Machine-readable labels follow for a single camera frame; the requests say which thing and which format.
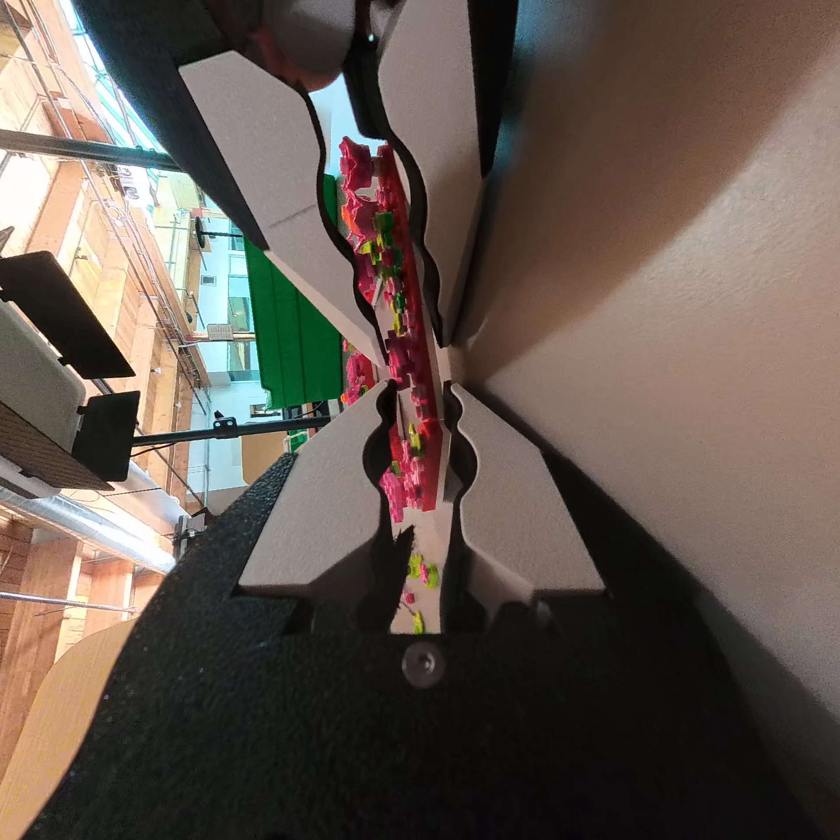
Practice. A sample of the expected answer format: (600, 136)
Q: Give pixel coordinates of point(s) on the grey box unit black panels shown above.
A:
(59, 315)

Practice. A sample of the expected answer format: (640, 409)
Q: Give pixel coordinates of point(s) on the light wood panel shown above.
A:
(52, 735)

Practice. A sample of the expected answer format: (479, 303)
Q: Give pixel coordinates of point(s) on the silver ventilation duct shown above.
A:
(85, 525)

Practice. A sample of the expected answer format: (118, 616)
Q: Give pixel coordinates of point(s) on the lime leaf with pink flower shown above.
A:
(430, 575)

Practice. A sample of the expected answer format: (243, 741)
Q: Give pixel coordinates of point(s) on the red lego heart flower wreath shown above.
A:
(410, 308)

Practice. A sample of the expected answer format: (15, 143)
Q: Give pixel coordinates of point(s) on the person's right hand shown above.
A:
(272, 56)

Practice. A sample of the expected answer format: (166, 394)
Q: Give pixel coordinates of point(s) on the thick black pole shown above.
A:
(85, 149)

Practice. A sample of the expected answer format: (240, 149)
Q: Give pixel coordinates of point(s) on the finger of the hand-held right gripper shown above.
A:
(439, 98)
(262, 164)

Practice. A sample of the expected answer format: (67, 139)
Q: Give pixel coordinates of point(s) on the green board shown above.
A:
(289, 315)

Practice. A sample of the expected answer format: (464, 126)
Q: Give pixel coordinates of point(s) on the round black lamp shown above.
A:
(199, 234)

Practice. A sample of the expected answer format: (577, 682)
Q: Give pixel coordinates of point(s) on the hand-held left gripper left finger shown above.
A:
(315, 525)

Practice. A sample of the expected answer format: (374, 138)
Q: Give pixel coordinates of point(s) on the black pole with clamp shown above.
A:
(262, 430)

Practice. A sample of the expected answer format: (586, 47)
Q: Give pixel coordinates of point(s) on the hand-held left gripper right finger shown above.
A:
(518, 525)

